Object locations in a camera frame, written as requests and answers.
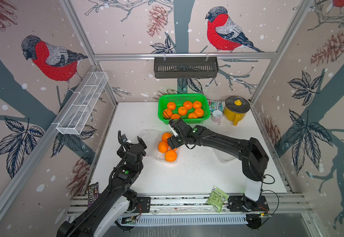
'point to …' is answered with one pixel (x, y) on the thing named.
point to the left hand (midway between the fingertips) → (134, 138)
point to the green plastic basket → (179, 99)
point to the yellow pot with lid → (236, 107)
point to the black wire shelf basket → (186, 67)
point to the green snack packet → (215, 104)
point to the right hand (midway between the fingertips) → (173, 138)
